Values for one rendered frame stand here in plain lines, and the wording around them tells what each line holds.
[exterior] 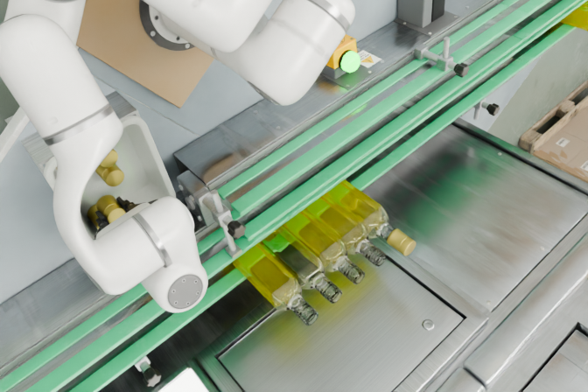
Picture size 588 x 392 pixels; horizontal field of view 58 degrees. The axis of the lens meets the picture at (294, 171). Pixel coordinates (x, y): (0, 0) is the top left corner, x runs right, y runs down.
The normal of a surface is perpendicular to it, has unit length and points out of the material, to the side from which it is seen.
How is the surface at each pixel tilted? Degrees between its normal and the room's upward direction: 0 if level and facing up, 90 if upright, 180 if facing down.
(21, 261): 0
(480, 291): 90
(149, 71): 0
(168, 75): 0
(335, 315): 90
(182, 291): 15
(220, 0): 36
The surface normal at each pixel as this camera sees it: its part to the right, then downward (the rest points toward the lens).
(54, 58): 0.66, 0.00
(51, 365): -0.12, -0.70
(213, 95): 0.64, 0.48
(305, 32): 0.11, 0.15
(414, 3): -0.76, 0.52
